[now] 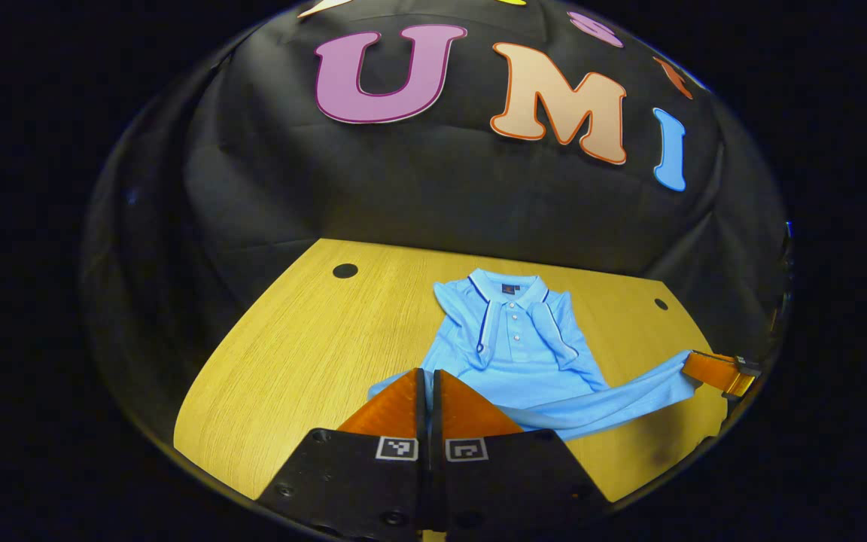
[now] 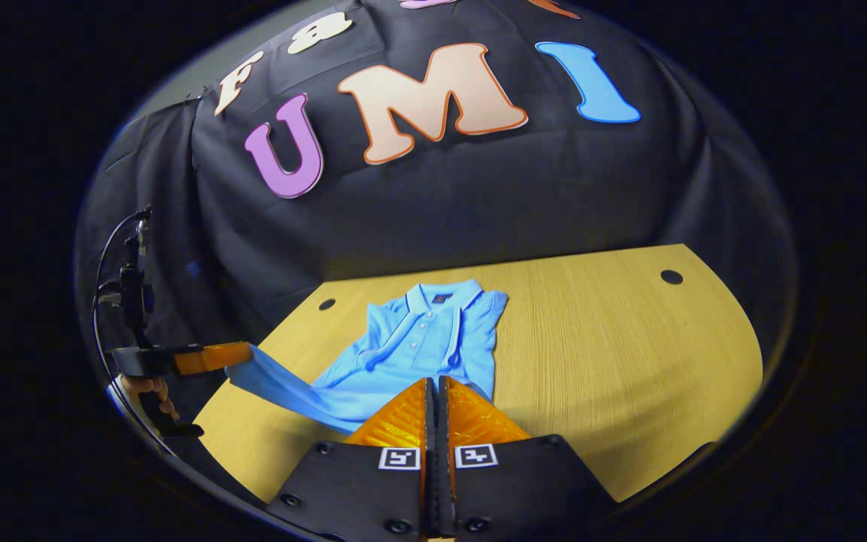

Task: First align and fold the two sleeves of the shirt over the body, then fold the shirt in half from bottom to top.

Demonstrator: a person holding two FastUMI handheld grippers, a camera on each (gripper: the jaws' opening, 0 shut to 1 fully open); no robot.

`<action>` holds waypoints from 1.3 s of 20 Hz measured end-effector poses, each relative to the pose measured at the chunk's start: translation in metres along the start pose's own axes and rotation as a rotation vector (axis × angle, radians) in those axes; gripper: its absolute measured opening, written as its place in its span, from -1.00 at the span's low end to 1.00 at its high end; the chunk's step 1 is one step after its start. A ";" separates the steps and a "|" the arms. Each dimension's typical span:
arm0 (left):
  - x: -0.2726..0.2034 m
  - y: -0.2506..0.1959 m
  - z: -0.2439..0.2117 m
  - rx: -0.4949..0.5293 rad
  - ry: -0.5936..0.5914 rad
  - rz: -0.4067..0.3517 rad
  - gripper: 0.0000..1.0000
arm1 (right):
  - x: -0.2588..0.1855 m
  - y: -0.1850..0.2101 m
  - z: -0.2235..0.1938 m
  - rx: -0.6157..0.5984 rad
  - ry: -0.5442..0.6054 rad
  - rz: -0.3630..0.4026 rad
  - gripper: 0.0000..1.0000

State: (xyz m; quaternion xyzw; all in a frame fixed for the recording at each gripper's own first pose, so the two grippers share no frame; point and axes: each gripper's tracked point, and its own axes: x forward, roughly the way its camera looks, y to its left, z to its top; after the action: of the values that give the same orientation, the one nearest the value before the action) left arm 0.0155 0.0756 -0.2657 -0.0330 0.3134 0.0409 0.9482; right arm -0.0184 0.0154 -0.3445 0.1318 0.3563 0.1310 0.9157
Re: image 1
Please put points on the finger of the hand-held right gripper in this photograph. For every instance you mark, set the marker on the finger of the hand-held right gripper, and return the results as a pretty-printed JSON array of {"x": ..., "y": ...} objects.
[{"x": 712, "y": 370}]

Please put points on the large black table grommet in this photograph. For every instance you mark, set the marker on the large black table grommet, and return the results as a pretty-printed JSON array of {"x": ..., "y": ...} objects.
[{"x": 345, "y": 271}]

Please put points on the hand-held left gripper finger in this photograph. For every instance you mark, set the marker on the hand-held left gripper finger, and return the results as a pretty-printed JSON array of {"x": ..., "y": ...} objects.
[
  {"x": 421, "y": 410},
  {"x": 437, "y": 410}
]

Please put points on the light blue T-shirt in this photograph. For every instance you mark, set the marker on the light blue T-shirt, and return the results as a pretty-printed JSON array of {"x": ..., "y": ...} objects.
[{"x": 516, "y": 361}]

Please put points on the black backdrop cloth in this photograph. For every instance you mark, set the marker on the black backdrop cloth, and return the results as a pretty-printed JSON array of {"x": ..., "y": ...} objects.
[{"x": 403, "y": 188}]

